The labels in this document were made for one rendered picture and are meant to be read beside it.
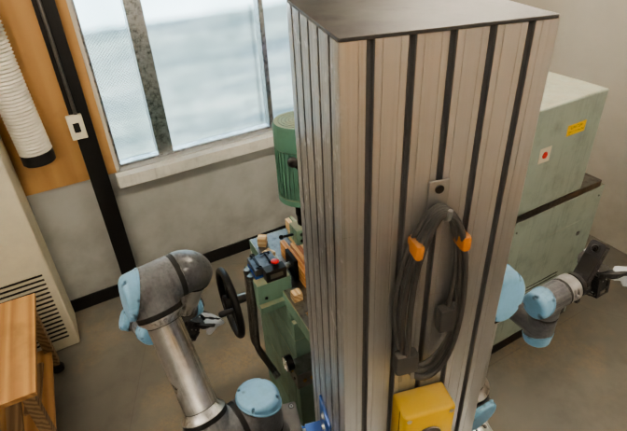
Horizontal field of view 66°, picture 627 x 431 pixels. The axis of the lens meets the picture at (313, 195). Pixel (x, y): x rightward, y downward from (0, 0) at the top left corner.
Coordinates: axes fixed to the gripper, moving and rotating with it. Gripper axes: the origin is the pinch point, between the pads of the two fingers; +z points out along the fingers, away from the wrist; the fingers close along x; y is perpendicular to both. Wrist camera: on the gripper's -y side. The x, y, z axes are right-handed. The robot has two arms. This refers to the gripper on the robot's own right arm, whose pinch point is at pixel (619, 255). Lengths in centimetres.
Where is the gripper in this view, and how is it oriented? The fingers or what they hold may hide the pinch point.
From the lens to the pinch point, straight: 164.5
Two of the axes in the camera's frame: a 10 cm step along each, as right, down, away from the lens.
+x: 4.7, 3.2, -8.2
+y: 1.1, 9.0, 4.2
